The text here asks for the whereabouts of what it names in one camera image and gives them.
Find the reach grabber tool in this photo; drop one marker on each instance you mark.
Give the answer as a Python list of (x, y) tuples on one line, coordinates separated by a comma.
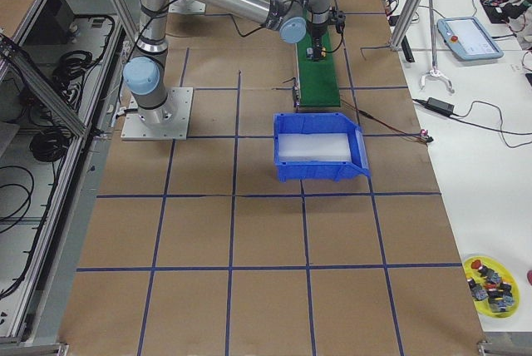
[(434, 73)]

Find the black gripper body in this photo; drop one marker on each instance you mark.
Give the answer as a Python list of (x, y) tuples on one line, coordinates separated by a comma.
[(317, 33)]

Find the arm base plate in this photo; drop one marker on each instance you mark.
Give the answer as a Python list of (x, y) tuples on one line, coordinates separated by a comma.
[(168, 122)]

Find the right blue plastic bin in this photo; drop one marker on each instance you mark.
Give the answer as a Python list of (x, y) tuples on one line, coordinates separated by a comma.
[(318, 146)]

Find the green conveyor belt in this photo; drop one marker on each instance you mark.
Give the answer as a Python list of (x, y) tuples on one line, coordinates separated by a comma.
[(316, 83)]

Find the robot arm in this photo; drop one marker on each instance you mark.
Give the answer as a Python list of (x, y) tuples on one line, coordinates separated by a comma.
[(143, 74)]

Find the yellow plate of buttons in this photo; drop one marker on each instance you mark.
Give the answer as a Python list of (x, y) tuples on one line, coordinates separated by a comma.
[(492, 287)]

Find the black power adapter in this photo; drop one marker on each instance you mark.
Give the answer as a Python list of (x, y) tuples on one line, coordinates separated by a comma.
[(439, 106)]

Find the yellow push button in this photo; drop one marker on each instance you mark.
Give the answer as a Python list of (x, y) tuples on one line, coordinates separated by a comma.
[(315, 54)]

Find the teach pendant tablet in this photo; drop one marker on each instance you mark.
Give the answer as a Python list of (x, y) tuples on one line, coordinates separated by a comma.
[(467, 39)]

